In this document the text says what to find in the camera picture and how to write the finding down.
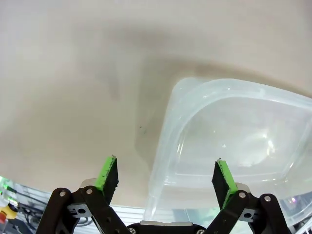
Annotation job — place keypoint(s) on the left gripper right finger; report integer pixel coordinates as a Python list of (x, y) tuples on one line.
[(231, 202)]

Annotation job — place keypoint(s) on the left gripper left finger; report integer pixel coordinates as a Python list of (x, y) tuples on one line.
[(97, 195)]

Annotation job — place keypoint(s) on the clear plastic bin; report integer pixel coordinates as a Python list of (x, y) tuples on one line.
[(219, 122)]

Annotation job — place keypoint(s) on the yellow emergency stop button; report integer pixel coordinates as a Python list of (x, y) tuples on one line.
[(7, 213)]

